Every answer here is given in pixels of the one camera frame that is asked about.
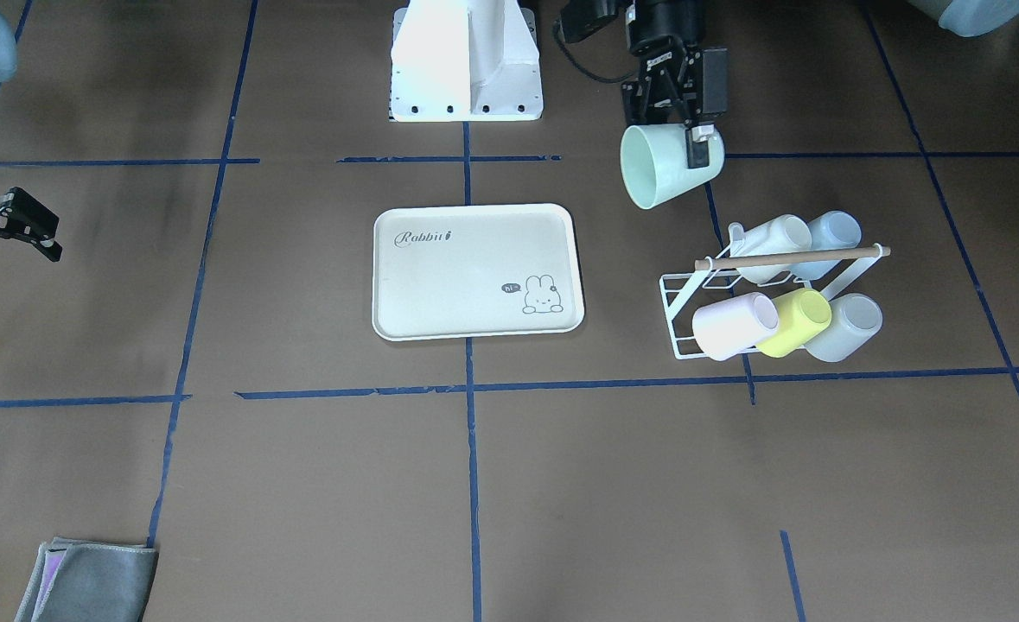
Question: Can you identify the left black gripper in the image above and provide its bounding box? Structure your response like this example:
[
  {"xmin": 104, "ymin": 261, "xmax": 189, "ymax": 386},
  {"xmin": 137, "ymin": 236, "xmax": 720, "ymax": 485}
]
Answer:
[{"xmin": 622, "ymin": 1, "xmax": 728, "ymax": 169}]

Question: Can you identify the folded grey cloth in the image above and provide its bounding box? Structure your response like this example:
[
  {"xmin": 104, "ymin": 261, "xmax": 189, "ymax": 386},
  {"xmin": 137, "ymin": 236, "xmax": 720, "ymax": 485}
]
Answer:
[{"xmin": 15, "ymin": 536, "xmax": 158, "ymax": 621}]

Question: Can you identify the green cup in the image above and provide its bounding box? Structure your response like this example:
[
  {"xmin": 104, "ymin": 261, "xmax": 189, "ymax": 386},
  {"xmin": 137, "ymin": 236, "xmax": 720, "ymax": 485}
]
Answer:
[{"xmin": 620, "ymin": 124, "xmax": 725, "ymax": 210}]

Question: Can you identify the beige cup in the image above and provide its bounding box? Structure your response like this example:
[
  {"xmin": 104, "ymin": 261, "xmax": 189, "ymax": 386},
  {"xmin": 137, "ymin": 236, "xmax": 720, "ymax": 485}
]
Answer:
[{"xmin": 728, "ymin": 215, "xmax": 811, "ymax": 286}]

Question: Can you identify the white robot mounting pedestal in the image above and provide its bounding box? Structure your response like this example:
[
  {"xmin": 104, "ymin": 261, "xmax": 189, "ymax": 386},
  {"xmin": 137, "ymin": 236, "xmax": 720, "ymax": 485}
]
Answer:
[{"xmin": 388, "ymin": 1, "xmax": 545, "ymax": 123}]

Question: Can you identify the beige rabbit tray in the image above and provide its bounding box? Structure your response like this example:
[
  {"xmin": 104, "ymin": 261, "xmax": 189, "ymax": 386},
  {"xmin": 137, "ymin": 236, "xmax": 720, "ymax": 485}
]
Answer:
[{"xmin": 372, "ymin": 202, "xmax": 585, "ymax": 342}]

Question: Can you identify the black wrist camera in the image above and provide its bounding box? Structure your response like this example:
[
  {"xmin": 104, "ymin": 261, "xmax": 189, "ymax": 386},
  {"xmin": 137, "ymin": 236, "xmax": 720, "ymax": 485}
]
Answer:
[{"xmin": 559, "ymin": 0, "xmax": 633, "ymax": 43}]

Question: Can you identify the yellow cup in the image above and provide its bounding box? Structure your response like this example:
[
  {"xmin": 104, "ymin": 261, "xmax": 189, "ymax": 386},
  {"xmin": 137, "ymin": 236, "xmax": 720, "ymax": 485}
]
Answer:
[{"xmin": 755, "ymin": 288, "xmax": 832, "ymax": 358}]

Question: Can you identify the white wire cup rack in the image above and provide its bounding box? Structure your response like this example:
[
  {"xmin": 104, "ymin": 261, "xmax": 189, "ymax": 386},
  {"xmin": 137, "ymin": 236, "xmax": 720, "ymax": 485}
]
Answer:
[{"xmin": 659, "ymin": 244, "xmax": 892, "ymax": 360}]

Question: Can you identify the pink cup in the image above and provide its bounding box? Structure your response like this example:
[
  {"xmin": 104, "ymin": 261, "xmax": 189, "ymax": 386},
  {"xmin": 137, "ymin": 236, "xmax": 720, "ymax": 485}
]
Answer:
[{"xmin": 691, "ymin": 294, "xmax": 780, "ymax": 361}]

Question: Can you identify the blue cup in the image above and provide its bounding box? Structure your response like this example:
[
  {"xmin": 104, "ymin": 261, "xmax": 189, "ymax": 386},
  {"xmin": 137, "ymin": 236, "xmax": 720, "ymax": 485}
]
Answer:
[{"xmin": 790, "ymin": 210, "xmax": 863, "ymax": 281}]

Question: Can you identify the grey cup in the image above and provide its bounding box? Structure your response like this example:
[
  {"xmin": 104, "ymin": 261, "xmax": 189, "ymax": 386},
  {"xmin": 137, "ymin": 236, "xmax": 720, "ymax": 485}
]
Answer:
[{"xmin": 805, "ymin": 294, "xmax": 883, "ymax": 363}]

